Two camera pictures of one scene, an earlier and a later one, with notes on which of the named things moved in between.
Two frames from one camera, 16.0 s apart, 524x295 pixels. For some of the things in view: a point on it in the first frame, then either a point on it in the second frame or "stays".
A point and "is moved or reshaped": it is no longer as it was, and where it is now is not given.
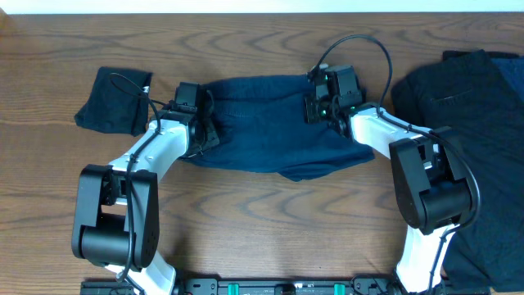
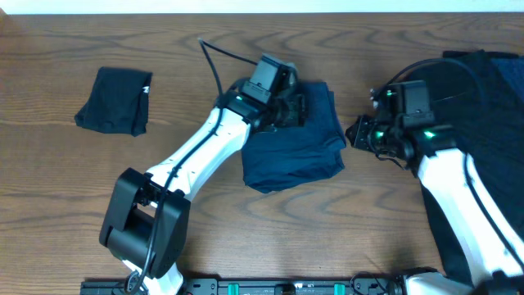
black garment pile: [467, 94] stays
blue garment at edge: [513, 69] stays
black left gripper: [212, 136] to [300, 115]
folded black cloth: [118, 103] stays
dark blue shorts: [262, 129] is moved or reshaped
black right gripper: [310, 115] to [363, 125]
